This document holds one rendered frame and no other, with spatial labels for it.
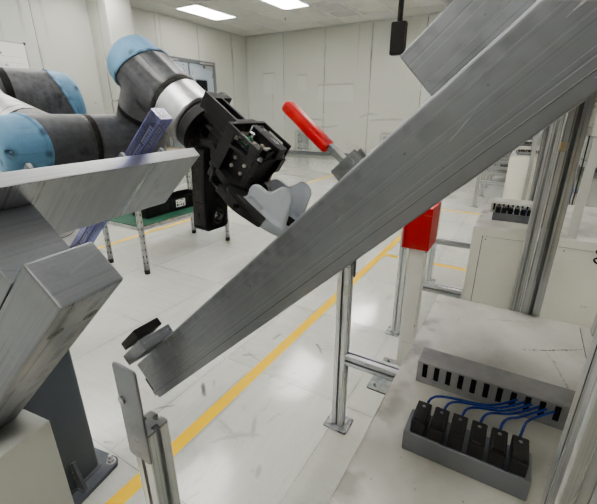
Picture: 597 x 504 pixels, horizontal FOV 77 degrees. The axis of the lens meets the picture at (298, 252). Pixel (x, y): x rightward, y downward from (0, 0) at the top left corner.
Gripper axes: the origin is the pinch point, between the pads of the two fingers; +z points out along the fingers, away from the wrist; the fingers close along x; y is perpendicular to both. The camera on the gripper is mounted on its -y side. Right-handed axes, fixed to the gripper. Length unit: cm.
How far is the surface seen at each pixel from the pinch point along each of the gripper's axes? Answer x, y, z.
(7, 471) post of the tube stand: -31.3, -15.4, 0.1
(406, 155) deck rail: -10.0, 18.6, 5.6
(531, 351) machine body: 42, -7, 44
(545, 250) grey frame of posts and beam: 61, 6, 34
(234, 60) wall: 821, -280, -637
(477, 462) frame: 5.0, -8.7, 36.6
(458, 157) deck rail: -10.0, 20.7, 8.4
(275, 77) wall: 871, -258, -536
